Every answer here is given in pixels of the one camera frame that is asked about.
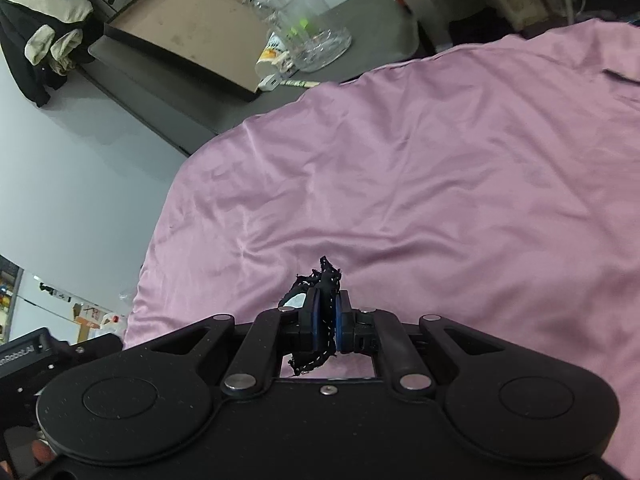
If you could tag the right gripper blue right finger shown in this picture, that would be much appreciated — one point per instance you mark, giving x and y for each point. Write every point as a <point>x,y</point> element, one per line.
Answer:
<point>350,333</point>

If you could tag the black framed cardboard tray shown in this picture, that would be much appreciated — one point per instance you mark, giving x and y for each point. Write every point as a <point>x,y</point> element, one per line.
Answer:
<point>217,41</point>

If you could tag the person left hand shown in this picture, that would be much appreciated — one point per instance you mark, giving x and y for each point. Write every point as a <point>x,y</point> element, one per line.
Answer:
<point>24,460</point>

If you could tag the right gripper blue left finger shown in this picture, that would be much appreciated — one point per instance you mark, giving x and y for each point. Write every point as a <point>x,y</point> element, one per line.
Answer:
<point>307,332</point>

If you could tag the black knitted glove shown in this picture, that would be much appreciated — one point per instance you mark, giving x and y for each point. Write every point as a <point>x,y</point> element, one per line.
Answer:
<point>328,280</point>

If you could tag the large clear plastic jug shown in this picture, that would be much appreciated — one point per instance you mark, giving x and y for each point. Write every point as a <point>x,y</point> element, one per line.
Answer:
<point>307,29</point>

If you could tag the hanging black beige jacket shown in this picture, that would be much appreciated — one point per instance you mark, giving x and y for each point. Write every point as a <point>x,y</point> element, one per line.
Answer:
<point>44,40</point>

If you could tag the yellow white container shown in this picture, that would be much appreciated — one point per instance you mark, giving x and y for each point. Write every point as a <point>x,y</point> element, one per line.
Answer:
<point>274,64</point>

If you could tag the pink bed sheet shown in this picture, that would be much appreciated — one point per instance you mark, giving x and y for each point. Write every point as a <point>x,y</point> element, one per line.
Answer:
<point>494,184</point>

